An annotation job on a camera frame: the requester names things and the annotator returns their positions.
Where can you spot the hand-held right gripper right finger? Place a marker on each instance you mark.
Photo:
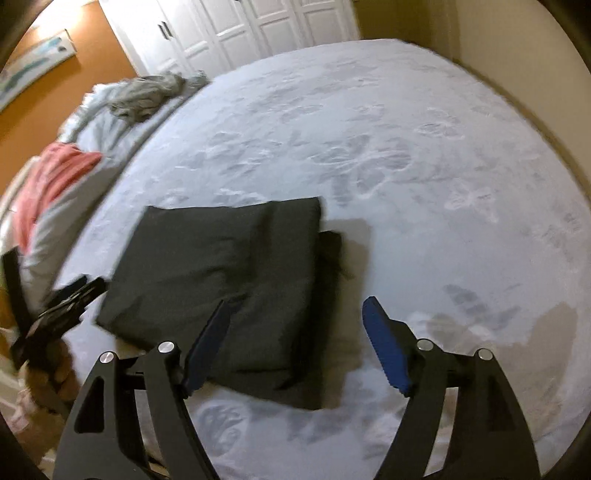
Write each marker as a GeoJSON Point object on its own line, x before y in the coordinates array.
{"type": "Point", "coordinates": [383, 341]}

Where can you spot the bed with butterfly sheet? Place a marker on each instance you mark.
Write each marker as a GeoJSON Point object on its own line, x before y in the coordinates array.
{"type": "Point", "coordinates": [415, 184]}

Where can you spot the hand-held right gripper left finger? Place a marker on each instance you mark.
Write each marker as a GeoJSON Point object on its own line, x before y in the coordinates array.
{"type": "Point", "coordinates": [205, 346]}

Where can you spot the white panelled wardrobe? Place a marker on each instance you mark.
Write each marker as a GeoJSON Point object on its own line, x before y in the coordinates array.
{"type": "Point", "coordinates": [240, 27]}

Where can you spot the person's left hand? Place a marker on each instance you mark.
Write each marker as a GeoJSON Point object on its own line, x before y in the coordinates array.
{"type": "Point", "coordinates": [57, 374]}

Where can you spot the framed wall picture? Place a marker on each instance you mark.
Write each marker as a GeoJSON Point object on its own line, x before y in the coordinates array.
{"type": "Point", "coordinates": [32, 69]}

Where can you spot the light grey duvet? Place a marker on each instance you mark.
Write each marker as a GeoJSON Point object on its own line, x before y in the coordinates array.
{"type": "Point", "coordinates": [106, 129]}

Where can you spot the crumpled grey garment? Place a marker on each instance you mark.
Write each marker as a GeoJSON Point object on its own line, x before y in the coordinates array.
{"type": "Point", "coordinates": [147, 94]}

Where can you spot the coral pink cloth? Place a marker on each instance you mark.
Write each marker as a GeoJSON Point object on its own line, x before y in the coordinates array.
{"type": "Point", "coordinates": [51, 180]}

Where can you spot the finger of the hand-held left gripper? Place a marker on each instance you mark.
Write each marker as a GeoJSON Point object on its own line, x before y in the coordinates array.
{"type": "Point", "coordinates": [69, 304]}
{"type": "Point", "coordinates": [16, 304]}

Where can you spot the dark grey pants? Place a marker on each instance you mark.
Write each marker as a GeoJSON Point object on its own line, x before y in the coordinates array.
{"type": "Point", "coordinates": [207, 277]}

